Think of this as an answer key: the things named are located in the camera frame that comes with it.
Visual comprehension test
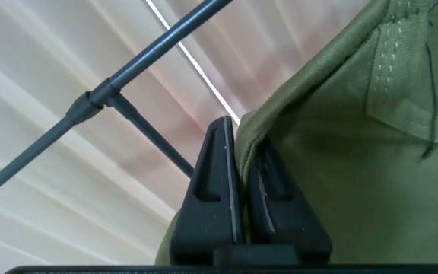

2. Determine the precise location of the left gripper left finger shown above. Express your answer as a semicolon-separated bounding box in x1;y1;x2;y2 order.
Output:
169;116;246;266

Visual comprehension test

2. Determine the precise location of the black clothes rack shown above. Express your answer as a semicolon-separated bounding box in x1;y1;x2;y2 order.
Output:
0;0;235;197

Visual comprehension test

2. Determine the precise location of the green long-sleeved shirt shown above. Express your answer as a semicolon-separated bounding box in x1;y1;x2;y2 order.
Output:
154;0;438;266

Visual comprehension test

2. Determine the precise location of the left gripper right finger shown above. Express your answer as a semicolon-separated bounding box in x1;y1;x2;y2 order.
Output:
247;136;333;263

